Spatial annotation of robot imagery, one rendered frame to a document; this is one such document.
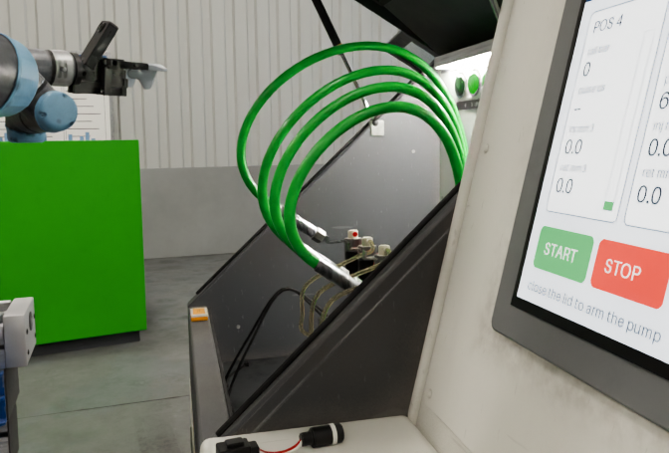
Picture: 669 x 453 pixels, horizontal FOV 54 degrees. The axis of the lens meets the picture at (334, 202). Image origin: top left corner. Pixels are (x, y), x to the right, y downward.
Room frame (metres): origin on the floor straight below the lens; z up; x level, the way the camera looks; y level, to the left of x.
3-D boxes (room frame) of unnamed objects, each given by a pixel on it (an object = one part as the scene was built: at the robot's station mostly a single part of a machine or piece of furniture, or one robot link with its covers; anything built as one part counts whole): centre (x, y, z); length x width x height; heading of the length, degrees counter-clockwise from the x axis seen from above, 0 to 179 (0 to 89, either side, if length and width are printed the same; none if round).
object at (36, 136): (1.34, 0.62, 1.34); 0.11 x 0.08 x 0.11; 44
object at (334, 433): (0.59, 0.05, 0.99); 0.12 x 0.02 x 0.02; 111
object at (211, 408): (0.98, 0.20, 0.87); 0.62 x 0.04 x 0.16; 14
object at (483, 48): (1.10, -0.29, 1.43); 0.54 x 0.03 x 0.02; 14
